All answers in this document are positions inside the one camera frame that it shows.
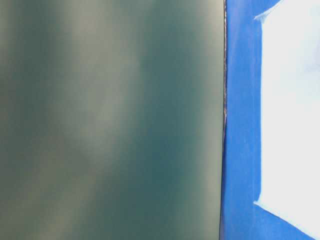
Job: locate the light blue towel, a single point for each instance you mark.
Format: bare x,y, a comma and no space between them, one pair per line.
290,113

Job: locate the blue table cloth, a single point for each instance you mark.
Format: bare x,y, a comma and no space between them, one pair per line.
242,218

